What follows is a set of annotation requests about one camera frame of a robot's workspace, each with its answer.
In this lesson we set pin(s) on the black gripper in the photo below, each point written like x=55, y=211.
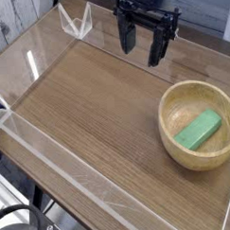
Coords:
x=154, y=15

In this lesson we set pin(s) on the brown wooden bowl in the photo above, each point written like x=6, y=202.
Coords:
x=180, y=105

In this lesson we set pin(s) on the green rectangular block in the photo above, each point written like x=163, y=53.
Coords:
x=199, y=130

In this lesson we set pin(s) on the black table leg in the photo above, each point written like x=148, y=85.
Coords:
x=37, y=197

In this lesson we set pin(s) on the clear acrylic tray wall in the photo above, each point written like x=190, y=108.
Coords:
x=79, y=116

